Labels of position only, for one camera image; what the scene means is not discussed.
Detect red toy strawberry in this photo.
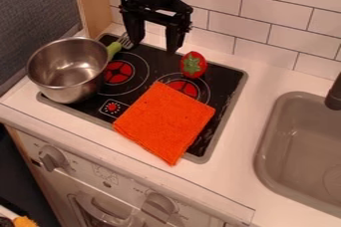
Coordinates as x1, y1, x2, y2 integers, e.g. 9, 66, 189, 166
178, 50, 209, 80

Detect yellow toy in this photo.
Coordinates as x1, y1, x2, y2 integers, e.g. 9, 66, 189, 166
12, 215, 41, 227

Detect silver pot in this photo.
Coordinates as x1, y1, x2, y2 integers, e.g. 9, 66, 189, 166
25, 36, 111, 105

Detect orange cloth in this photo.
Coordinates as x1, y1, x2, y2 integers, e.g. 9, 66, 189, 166
112, 81, 217, 167

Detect toy stove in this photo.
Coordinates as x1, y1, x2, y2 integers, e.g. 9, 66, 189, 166
36, 33, 249, 165

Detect green handled fork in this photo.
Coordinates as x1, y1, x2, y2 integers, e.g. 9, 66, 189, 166
105, 31, 137, 63

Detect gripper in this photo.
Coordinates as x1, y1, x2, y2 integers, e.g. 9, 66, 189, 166
116, 0, 195, 56

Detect tap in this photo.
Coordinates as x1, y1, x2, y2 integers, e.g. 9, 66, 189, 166
323, 71, 341, 112

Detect toy sink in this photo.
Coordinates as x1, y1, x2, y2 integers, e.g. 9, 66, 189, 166
252, 91, 341, 219

